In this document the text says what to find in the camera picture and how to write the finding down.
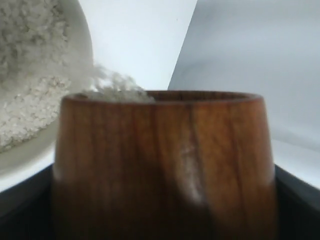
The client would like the brown wooden cup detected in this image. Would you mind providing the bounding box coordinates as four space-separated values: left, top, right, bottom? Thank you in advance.
52 91 278 240

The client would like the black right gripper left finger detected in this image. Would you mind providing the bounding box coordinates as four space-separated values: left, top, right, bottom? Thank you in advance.
0 166 55 240

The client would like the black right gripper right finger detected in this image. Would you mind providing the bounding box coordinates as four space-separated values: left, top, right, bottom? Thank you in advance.
275 166 320 240

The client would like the rice in small bowl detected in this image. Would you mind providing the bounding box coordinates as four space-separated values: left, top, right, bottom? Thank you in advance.
0 0 71 152

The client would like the white backdrop curtain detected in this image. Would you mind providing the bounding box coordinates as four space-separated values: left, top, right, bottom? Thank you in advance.
169 0 320 173

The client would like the small cream ceramic bowl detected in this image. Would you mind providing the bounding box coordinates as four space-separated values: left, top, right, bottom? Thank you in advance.
0 0 95 176

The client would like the rice in wooden cup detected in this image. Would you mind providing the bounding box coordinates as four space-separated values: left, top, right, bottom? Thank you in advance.
69 63 155 103

